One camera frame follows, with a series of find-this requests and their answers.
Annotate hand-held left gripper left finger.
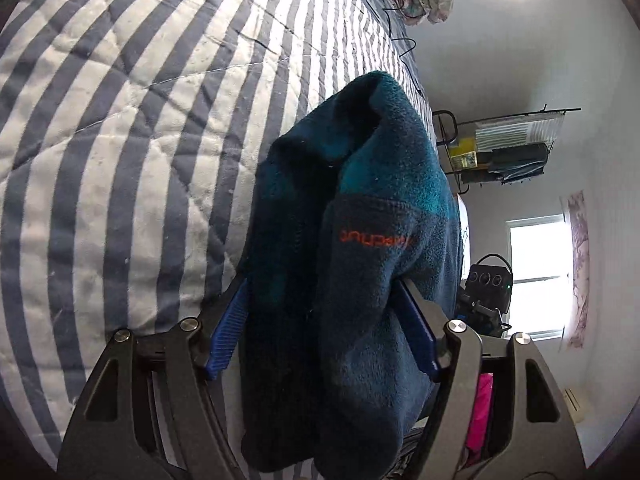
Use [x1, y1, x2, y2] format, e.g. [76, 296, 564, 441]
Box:
[57, 279, 250, 480]

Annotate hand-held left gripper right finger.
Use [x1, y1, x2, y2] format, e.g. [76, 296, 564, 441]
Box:
[397, 280, 586, 480]

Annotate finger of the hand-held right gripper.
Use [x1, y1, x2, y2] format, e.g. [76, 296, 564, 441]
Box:
[457, 292, 501, 323]

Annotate teal plaid fleece jacket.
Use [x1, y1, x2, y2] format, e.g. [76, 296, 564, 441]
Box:
[240, 71, 463, 473]

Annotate dark hanging clothes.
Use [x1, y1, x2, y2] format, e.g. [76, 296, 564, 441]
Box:
[487, 142, 551, 183]

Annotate black metal clothes rack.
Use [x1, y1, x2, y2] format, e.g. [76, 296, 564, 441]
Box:
[431, 105, 583, 196]

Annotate window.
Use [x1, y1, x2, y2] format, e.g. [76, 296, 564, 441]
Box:
[507, 214, 573, 341]

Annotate yellow box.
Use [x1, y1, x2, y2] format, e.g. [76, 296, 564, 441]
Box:
[447, 135, 481, 171]

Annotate striped hanging towel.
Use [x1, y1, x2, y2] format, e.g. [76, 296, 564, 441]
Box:
[474, 112, 566, 151]

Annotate grey white striped quilt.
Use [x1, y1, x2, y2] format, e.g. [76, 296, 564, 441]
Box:
[0, 0, 433, 480]

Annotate blue checked bed sheet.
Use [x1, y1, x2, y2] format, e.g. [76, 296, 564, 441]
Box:
[332, 0, 426, 91]

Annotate wall hanging with tree print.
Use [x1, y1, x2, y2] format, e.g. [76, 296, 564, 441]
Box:
[562, 190, 592, 350]

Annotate black cable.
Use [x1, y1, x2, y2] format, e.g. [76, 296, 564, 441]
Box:
[382, 7, 418, 56]

